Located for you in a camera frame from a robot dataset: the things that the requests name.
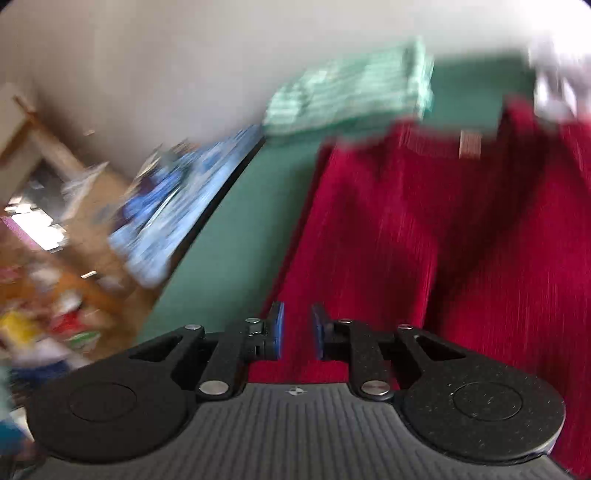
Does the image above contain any blue white patterned cloth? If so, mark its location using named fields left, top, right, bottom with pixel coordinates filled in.
left=108, top=125, right=263, bottom=289

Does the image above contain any crumpled lavender white garment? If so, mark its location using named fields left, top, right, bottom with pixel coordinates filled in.
left=528, top=43, right=590, bottom=123

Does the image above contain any green white striped folded shirt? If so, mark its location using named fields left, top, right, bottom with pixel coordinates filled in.
left=263, top=40, right=435, bottom=136

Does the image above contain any dark red knit sweater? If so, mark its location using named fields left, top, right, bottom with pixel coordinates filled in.
left=249, top=101, right=590, bottom=477

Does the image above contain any cardboard boxes clutter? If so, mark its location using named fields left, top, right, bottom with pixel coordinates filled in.
left=1, top=84, right=159, bottom=464

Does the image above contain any green table cover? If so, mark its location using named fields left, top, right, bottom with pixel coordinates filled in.
left=136, top=53, right=534, bottom=343

